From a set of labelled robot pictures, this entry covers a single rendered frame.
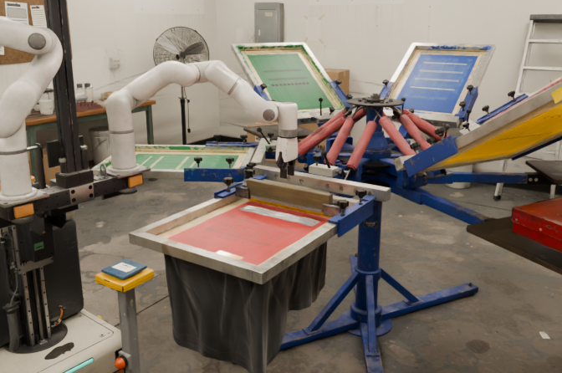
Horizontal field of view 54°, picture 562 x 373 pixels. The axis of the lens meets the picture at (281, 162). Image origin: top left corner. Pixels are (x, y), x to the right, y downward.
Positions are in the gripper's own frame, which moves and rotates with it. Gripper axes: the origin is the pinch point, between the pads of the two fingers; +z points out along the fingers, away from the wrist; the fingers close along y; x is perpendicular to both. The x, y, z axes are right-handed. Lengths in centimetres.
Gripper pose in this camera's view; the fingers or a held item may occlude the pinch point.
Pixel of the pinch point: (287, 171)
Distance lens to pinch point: 225.6
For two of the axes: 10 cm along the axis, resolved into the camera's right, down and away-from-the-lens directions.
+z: -0.1, 9.7, 2.6
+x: 8.2, 1.5, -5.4
